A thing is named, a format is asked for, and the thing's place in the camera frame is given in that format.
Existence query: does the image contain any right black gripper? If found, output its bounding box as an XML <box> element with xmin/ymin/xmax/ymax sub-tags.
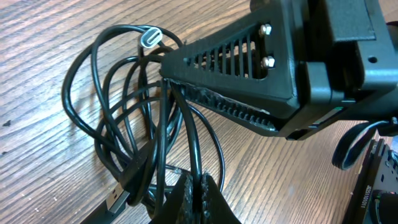
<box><xmin>280</xmin><ymin>0</ymin><xmax>397</xmax><ymax>140</ymax></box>

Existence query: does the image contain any black USB cable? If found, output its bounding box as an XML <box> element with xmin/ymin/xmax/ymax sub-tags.
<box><xmin>61</xmin><ymin>24</ymin><xmax>226</xmax><ymax>220</ymax></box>

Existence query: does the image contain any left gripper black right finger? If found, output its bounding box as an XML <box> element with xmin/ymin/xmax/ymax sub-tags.
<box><xmin>201</xmin><ymin>174</ymin><xmax>241</xmax><ymax>224</ymax></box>

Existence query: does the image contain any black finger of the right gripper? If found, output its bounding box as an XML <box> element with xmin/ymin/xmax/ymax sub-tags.
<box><xmin>160</xmin><ymin>5</ymin><xmax>300</xmax><ymax>119</ymax></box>
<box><xmin>170</xmin><ymin>78</ymin><xmax>279</xmax><ymax>137</ymax></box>

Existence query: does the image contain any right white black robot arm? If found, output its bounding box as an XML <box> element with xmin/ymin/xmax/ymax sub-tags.
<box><xmin>160</xmin><ymin>0</ymin><xmax>397</xmax><ymax>223</ymax></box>

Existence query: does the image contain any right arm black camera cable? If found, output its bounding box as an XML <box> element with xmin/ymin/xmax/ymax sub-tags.
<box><xmin>331</xmin><ymin>119</ymin><xmax>392</xmax><ymax>171</ymax></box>

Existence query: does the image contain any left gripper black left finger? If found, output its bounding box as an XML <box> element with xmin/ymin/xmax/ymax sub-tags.
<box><xmin>150</xmin><ymin>174</ymin><xmax>194</xmax><ymax>224</ymax></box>

